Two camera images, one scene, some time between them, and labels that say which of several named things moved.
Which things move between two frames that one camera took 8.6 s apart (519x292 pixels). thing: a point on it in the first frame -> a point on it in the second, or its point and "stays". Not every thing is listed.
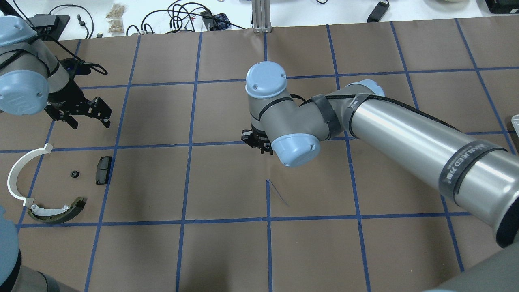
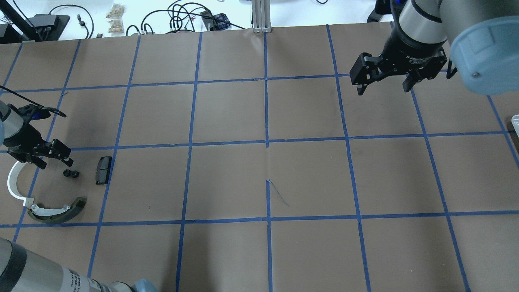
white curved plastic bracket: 16,166 stays
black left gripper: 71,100 -> 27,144
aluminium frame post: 261,16 stays
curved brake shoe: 56,215 stays
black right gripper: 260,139 -> 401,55
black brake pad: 102,170 stays
